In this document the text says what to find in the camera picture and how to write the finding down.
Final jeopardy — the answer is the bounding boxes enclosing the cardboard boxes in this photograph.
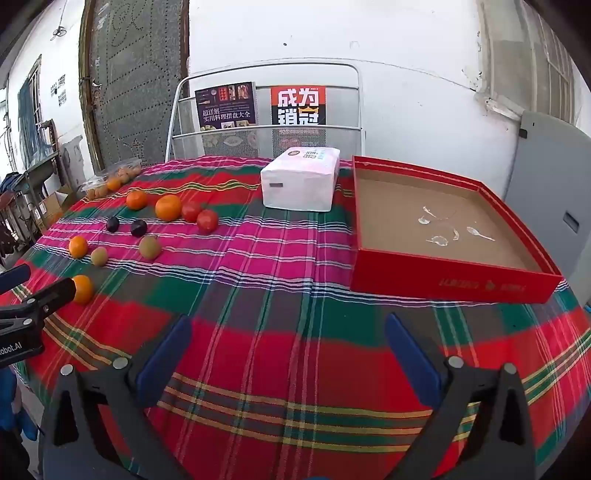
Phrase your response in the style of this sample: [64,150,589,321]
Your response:
[34,184,77,229]

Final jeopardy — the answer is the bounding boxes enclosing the dark cookbook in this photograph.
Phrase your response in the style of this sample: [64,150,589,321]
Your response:
[194,82,259,158]

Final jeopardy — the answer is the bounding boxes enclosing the white tissue pack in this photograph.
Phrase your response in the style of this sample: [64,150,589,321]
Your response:
[260,147,341,213]

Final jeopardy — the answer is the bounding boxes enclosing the grey cabinet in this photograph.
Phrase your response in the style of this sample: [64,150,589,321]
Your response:
[503,110,591,278]

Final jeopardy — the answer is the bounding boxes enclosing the person's blue clothing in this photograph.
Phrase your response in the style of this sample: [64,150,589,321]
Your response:
[0,368,38,441]

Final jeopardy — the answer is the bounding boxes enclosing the red and black book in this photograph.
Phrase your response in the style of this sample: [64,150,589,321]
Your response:
[270,85,327,149]

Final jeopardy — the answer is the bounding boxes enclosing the small barred window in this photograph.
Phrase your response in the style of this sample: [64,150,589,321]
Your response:
[17,55,43,134]

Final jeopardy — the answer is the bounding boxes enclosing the plaid tablecloth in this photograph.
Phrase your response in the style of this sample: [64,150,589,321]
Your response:
[9,154,591,480]

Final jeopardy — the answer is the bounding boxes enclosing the clear plastic fruit container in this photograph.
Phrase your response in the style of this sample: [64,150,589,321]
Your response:
[81,157,143,200]

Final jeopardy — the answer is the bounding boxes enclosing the metal workbench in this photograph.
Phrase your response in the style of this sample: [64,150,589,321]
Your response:
[21,150,61,197]

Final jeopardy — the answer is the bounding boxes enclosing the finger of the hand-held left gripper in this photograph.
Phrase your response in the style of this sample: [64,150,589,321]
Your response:
[0,277,78,335]
[0,264,32,296]

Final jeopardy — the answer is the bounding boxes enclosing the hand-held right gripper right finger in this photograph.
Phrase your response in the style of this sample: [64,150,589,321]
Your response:
[385,312,555,480]

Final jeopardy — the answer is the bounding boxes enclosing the studded metal door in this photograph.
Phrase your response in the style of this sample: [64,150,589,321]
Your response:
[79,0,191,174]

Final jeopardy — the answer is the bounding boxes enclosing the white metal mesh rack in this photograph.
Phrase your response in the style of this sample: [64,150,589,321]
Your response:
[165,64,367,162]

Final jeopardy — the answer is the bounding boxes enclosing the large orange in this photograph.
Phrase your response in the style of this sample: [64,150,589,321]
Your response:
[154,194,182,222]

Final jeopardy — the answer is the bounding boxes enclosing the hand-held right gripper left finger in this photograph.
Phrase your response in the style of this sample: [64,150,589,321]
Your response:
[39,315,193,480]

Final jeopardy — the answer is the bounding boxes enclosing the red cardboard box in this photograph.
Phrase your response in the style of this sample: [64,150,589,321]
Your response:
[349,155,565,304]

